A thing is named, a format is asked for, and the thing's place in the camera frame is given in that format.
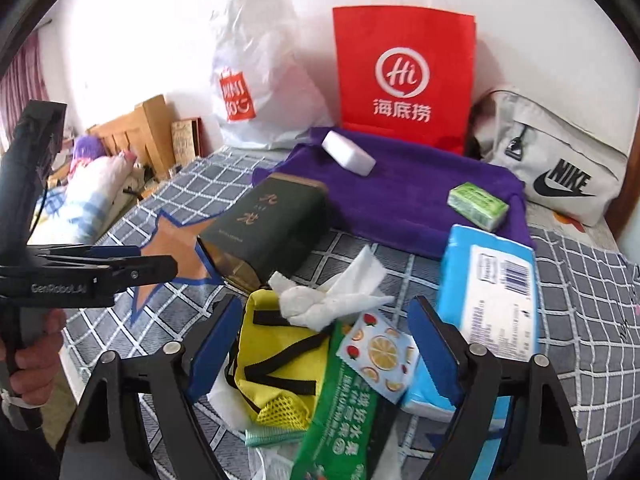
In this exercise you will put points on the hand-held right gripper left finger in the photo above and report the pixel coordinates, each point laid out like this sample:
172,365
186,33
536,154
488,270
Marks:
215,355

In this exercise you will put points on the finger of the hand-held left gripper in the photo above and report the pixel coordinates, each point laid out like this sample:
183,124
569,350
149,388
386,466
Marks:
145,270
115,252

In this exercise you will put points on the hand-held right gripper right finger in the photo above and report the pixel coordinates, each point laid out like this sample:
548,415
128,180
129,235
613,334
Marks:
434,355

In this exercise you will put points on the fruit print wipe packet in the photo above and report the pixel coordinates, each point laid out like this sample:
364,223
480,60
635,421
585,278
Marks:
380,355

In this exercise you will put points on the green tissue packet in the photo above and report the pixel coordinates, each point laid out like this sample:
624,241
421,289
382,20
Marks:
477,206

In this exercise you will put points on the person's left hand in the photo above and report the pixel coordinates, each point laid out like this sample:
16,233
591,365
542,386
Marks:
40,360

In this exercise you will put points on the purple plush toy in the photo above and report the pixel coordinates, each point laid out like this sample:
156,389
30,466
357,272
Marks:
87,150

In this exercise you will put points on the floral pillow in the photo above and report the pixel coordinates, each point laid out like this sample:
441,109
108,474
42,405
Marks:
90,195

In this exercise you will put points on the yellow mesh bag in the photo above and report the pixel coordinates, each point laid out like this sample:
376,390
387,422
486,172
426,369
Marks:
280,330

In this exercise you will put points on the pink curtain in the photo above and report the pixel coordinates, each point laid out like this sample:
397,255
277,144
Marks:
22,80

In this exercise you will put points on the blue tissue pack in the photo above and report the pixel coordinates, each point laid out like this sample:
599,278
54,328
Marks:
490,280

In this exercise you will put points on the crumpled white tissue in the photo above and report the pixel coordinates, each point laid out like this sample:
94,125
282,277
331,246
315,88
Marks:
310,305

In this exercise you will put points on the green snack packet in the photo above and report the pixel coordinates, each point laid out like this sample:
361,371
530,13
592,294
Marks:
340,425

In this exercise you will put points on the wooden headboard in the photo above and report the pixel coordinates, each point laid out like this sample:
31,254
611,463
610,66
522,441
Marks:
145,135

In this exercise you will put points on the brown box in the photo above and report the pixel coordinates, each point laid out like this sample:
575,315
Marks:
186,140

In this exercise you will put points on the dark green tin box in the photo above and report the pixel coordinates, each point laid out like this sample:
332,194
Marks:
270,225

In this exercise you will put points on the grey checked bed sheet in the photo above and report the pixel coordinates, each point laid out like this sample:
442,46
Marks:
575,320

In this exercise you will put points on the purple towel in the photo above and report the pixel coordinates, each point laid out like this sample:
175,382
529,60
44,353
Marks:
400,200

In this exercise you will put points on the white fruit print cloth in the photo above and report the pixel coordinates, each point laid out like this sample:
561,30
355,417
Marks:
560,220

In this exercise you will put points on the white foam block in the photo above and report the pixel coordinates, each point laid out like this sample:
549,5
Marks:
347,152

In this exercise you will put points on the grey backpack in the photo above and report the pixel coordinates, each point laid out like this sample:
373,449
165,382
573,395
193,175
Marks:
550,130

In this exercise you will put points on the white plastic bag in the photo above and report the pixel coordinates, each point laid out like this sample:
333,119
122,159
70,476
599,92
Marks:
265,35

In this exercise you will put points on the red paper bag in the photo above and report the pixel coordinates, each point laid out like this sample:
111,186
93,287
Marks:
400,35

